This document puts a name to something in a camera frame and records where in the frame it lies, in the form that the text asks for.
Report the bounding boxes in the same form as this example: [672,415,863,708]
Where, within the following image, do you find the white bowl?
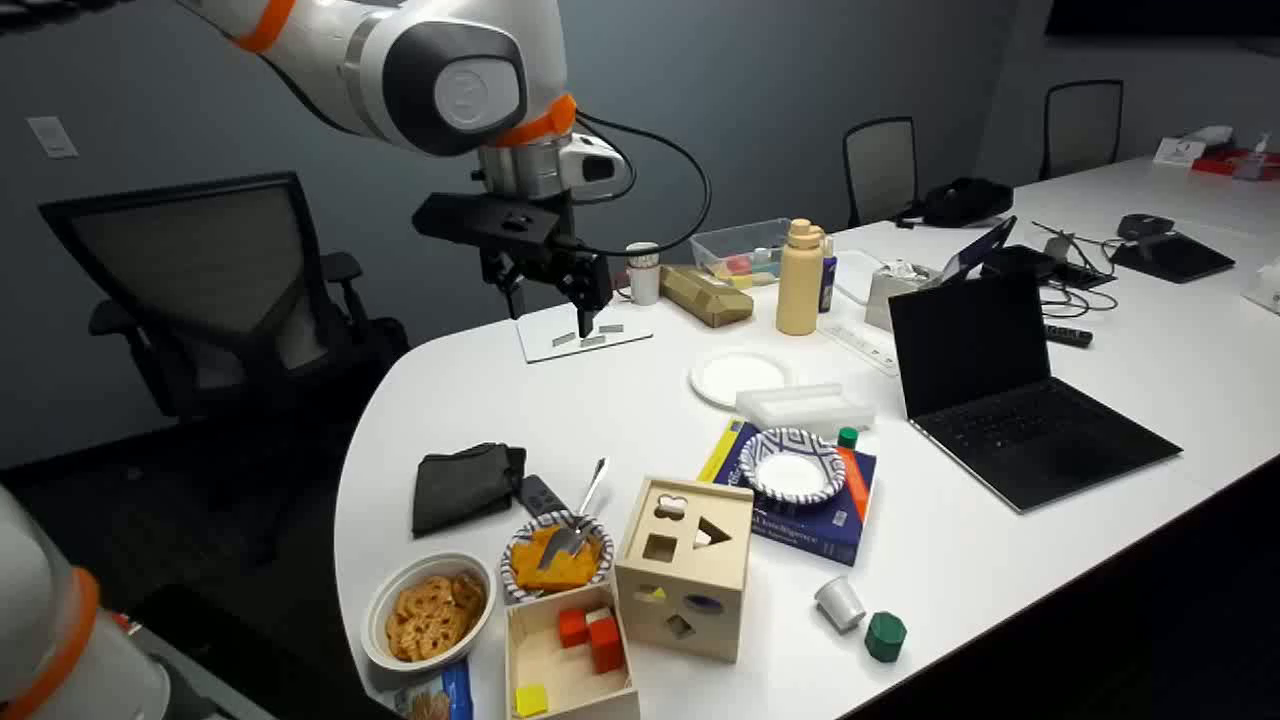
[361,547,499,682]

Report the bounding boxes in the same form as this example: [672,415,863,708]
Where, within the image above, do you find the brown rectangular block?
[661,261,759,332]

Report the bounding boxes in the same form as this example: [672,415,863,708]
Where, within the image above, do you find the blue snack packet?
[398,657,478,720]

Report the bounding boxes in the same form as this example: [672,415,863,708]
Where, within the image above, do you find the white small jar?
[619,236,668,310]

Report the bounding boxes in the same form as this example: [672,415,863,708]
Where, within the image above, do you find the white small box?
[861,261,931,332]

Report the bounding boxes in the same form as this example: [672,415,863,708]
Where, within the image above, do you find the blue book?
[694,415,883,567]

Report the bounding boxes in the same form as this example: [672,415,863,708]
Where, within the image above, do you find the red flat item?
[1187,140,1280,183]

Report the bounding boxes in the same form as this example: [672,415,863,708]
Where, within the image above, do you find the grey cylinder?
[810,573,870,637]

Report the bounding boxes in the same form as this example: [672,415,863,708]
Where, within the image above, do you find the silver cake server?
[535,457,610,573]

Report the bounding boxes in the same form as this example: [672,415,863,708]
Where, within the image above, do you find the black flat pad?
[1107,230,1241,287]

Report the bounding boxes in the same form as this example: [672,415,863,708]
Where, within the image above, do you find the red wooden block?
[552,606,629,675]

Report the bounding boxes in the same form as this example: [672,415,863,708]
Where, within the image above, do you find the dark grey folded cloth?
[407,439,526,542]

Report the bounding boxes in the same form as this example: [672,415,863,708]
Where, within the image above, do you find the beige bottle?
[773,216,833,340]

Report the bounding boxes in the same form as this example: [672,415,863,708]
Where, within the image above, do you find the clear plastic container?
[687,212,794,287]

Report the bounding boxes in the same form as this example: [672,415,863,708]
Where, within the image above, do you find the grey backed conference chair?
[1040,76,1128,183]
[838,114,924,234]

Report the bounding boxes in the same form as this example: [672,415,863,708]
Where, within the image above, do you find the white round plate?
[685,343,794,414]

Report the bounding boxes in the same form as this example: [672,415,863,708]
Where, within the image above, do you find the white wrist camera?
[556,134,629,203]

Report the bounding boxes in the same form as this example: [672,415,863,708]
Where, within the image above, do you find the white card box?
[1146,129,1211,173]

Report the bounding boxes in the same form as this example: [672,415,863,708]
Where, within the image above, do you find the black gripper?
[407,189,615,340]

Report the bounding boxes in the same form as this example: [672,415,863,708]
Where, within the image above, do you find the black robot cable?
[571,108,715,261]

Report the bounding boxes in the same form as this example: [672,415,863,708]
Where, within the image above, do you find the black wall screen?
[1043,0,1280,45]

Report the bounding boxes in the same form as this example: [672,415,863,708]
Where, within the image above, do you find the pretzels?
[384,567,487,667]

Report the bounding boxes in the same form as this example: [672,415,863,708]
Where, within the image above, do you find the black standing tablet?
[928,212,1025,291]

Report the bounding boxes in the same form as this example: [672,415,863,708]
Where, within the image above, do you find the small grey tripod stand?
[1036,216,1121,291]

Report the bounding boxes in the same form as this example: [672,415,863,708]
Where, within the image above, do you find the wooden open tray box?
[499,579,643,720]

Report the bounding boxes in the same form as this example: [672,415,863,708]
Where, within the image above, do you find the black open laptop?
[883,269,1187,518]

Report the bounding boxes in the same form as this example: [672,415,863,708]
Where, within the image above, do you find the tangled thin cable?
[1036,280,1121,323]

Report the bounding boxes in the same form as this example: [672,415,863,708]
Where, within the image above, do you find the black small device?
[1112,207,1180,249]

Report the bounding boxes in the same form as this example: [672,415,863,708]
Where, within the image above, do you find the small grey remote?
[513,474,571,526]

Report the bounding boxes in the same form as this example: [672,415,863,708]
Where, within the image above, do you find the green cylinder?
[861,607,910,667]

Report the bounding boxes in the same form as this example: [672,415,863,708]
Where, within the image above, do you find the black bag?
[915,173,1018,234]

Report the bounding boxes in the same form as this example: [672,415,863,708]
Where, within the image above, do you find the empty blue patterned paper plate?
[734,424,850,511]

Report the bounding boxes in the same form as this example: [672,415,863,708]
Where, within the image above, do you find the white plastic box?
[732,379,881,439]

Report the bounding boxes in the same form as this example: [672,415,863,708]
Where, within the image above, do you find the black mesh office chair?
[37,167,412,445]

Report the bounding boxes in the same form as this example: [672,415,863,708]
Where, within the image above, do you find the white wall switch plate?
[22,114,84,166]

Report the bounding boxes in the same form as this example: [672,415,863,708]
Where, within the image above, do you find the wooden shape sorter box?
[610,474,759,667]

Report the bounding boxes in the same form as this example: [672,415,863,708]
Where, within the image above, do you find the black long remote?
[1040,319,1101,355]

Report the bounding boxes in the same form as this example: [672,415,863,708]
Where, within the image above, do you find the white flat board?
[513,303,661,368]

